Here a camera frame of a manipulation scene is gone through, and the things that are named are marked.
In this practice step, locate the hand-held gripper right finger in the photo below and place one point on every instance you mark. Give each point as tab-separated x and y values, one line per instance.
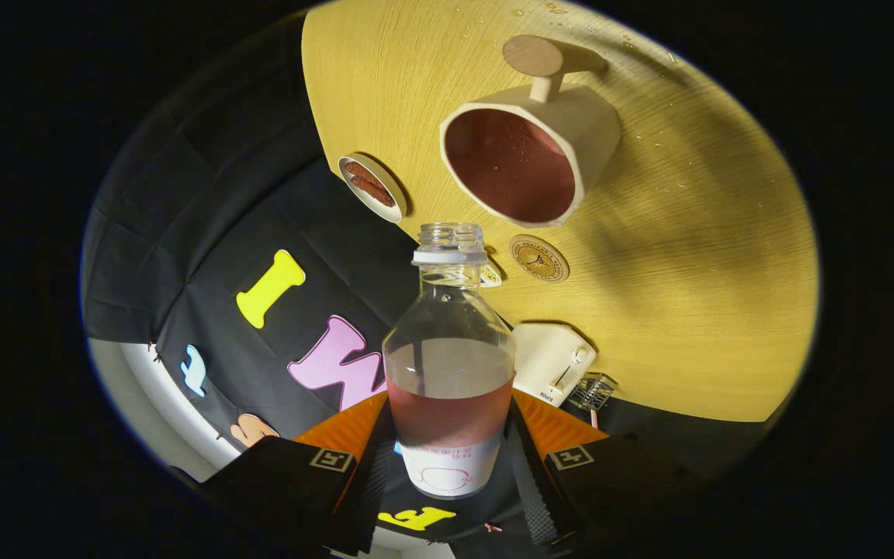
532	489

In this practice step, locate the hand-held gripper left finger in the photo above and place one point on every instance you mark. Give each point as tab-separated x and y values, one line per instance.
365	489

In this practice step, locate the clear juice bottle pink label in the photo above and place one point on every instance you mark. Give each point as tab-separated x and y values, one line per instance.
447	365

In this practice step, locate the round cork coaster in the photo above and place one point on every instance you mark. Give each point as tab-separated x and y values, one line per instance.
538	258

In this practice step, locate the white toaster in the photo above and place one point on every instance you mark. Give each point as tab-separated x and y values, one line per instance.
548	357

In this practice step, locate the white divided seed dish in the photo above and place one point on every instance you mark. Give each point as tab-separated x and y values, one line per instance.
491	276

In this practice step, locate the wooden table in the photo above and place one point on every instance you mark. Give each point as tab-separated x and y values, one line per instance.
687	310

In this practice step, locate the white round plate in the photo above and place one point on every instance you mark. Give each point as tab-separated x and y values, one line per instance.
396	194

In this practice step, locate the red meat piece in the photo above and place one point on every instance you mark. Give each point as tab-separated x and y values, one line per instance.
375	192
358	171

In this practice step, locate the black backdrop cloth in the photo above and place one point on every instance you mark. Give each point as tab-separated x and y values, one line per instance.
206	233

